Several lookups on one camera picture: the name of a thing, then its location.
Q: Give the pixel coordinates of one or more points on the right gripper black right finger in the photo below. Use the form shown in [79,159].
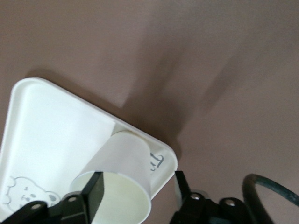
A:
[198,210]

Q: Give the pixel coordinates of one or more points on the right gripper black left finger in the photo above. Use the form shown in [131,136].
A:
[77,205]

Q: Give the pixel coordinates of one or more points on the white paper cup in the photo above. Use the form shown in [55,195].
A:
[123,154]

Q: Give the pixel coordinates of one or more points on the white tray with bear print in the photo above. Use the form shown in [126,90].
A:
[46,128]

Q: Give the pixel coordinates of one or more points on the brown table cover sheet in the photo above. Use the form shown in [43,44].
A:
[210,46]

